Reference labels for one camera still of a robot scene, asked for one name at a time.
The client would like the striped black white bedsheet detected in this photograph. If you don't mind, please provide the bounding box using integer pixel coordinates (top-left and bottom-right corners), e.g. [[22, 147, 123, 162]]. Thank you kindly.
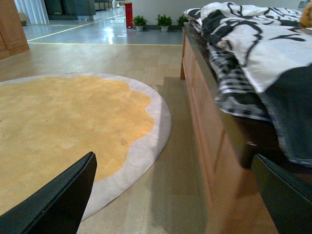
[[206, 42, 272, 122]]

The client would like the red cylindrical fire extinguisher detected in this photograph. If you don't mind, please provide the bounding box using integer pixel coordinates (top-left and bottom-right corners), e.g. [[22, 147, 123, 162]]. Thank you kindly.
[[125, 2, 133, 29]]

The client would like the wooden cabinet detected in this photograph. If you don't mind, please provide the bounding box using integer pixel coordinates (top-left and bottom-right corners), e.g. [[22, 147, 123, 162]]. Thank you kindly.
[[0, 0, 29, 59]]

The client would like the potted green plant right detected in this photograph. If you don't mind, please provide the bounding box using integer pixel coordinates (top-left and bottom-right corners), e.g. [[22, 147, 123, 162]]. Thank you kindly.
[[176, 15, 188, 31]]

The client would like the orange plush dinosaur toy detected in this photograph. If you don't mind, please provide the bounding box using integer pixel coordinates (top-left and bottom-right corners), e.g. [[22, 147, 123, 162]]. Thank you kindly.
[[300, 2, 312, 28]]

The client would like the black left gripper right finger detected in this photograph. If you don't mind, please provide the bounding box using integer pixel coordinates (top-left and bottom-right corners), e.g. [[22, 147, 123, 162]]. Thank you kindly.
[[251, 154, 312, 234]]

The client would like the potted green plant left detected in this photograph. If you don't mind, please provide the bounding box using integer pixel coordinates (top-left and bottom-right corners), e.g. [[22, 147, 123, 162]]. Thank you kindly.
[[133, 15, 147, 32]]

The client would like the wooden bed frame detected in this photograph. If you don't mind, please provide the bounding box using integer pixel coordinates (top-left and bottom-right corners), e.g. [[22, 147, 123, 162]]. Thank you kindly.
[[180, 23, 312, 234]]

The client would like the potted green plant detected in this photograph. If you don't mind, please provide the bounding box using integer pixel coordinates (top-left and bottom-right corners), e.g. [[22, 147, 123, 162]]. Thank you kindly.
[[176, 15, 188, 31], [133, 15, 147, 32], [156, 14, 172, 32]]

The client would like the round yellow grey-rimmed rug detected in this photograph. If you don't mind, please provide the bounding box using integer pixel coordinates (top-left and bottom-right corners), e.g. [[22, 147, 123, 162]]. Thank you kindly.
[[0, 74, 172, 218]]

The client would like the potted green plant middle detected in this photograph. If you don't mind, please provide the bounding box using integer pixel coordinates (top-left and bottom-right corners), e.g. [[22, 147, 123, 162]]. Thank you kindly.
[[156, 14, 172, 32]]

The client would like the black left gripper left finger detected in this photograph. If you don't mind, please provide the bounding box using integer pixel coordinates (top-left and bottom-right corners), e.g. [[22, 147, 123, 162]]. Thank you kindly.
[[0, 152, 97, 234]]

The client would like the black and white duvet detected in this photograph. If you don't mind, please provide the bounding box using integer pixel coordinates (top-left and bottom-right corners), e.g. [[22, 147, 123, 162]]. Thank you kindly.
[[184, 2, 312, 167]]

